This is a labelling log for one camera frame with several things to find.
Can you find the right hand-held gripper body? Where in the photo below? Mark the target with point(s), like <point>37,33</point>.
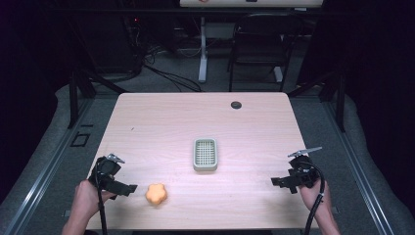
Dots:
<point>303,171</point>

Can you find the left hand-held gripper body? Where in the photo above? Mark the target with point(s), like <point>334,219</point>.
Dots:
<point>107,170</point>

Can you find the orange flower-shaped soap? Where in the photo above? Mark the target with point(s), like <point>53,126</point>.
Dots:
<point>156,194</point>

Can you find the grey-green soap dish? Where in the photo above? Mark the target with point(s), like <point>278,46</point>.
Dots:
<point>205,154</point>

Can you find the person's right hand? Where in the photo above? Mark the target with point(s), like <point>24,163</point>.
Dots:
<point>314,197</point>

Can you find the person's left hand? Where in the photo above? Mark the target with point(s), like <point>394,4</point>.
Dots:
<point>87,199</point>

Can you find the black table grommet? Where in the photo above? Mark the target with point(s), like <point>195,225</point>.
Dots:
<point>236,105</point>

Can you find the dark computer case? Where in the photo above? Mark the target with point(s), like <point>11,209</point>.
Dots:
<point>114,45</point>

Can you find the black folding chair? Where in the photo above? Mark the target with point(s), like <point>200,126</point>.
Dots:
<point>261,49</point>

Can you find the white background desk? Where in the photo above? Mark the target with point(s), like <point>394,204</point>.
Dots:
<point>203,49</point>

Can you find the aluminium floor rail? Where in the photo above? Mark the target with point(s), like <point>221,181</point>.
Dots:
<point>362,176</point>
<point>42,176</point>

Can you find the black metal frame stand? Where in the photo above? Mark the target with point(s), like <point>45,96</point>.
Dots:
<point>74,98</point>
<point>340,101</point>

